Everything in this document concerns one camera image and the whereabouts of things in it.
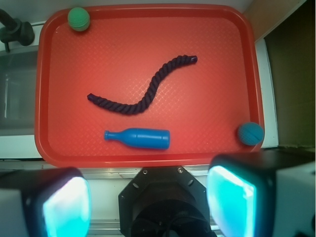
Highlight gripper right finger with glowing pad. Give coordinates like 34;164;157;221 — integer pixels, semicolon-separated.
206;150;316;237

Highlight grey metal sink basin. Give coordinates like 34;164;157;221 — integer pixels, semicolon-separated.
0;50;38;136

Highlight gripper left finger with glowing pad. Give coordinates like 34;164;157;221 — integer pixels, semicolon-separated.
0;168;92;237

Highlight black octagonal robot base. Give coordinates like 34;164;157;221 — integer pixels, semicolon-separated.
118;166;216;237

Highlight red plastic tray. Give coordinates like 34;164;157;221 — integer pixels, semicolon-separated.
35;4;264;168

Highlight green ridged ball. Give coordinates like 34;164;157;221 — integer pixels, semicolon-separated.
67;7;90;32

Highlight black sink faucet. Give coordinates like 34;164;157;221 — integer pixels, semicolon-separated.
0;9;35;53

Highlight blue ridged ball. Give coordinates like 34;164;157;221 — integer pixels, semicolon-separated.
237;122;264;146

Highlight dark blue twisted rope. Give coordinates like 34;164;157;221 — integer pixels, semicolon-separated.
86;55;198;116

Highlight blue plastic bottle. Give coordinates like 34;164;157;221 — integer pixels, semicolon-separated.
104;128;171;150

